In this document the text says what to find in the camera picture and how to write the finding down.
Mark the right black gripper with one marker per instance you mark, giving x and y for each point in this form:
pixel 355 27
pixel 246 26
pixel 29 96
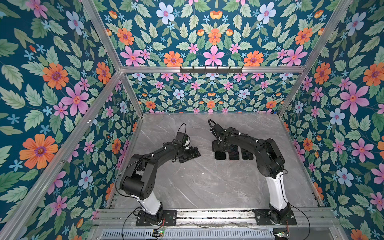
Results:
pixel 214 147

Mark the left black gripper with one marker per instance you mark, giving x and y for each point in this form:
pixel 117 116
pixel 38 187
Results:
pixel 192 154

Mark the black phone face up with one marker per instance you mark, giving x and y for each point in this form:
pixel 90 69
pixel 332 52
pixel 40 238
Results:
pixel 234 153

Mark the purple-edged phone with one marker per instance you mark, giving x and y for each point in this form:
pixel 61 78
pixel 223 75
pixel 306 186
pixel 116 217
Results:
pixel 220 156

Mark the silver-edged black phone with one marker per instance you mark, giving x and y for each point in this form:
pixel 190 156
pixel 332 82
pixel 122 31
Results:
pixel 246 155

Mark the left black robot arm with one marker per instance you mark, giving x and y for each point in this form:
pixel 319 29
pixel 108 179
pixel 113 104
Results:
pixel 139 177

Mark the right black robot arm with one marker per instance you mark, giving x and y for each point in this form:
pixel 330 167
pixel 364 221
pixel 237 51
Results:
pixel 270 163

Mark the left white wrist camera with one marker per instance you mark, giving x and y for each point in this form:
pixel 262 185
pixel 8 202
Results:
pixel 186 141

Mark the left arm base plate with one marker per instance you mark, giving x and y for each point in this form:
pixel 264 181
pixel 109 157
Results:
pixel 168 217

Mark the black hook rail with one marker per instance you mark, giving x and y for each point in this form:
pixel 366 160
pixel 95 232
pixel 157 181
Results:
pixel 209 70

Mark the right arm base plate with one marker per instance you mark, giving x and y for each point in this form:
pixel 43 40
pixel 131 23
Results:
pixel 261 216

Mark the aluminium frame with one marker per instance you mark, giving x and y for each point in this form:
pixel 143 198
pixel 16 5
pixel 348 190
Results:
pixel 76 77

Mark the white ventilated cable duct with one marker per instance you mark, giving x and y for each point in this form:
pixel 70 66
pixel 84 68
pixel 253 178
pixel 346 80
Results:
pixel 188 234

